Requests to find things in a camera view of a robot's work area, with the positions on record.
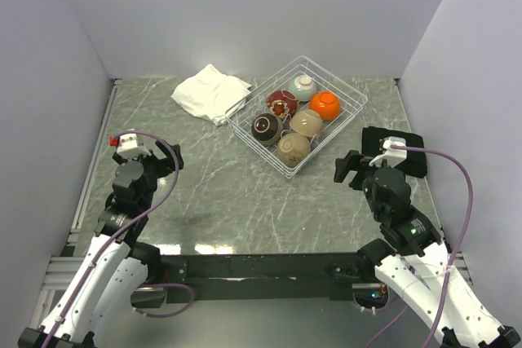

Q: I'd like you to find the black base bar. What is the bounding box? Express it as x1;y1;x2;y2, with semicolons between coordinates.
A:
130;252;392;308

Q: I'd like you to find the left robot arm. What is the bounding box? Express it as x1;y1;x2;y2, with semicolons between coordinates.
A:
17;134;184;347

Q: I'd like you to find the orange bowl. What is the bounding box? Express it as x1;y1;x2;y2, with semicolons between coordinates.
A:
308;91;342;121

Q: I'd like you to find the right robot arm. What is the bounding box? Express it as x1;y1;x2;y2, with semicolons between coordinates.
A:
334;150;521;347

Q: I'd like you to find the black folded cloth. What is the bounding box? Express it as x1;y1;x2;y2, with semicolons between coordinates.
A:
361;126;427;178

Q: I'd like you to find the black patterned bowl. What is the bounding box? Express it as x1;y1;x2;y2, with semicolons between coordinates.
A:
250;112;283;147

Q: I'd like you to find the red floral bowl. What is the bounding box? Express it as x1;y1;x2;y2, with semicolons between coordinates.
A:
265;90;298;120

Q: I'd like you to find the white folded cloth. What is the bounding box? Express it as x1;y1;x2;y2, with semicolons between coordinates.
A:
171;64;251;126

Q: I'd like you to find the aluminium frame rail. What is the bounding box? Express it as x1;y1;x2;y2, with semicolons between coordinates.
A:
29;78;122;328

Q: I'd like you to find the brown bowl black interior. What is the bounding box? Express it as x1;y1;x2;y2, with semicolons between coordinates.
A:
276;133;311;168

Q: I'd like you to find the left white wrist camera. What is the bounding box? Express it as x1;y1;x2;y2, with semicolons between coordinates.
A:
109;133;150;160

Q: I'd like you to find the white wire dish rack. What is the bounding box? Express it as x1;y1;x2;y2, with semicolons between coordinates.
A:
225;56;368;178

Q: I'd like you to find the beige speckled bowl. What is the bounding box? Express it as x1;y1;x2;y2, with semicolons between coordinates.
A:
290;108;323;138

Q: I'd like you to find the pale green ribbed bowl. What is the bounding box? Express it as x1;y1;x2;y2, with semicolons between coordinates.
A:
287;74;317;102

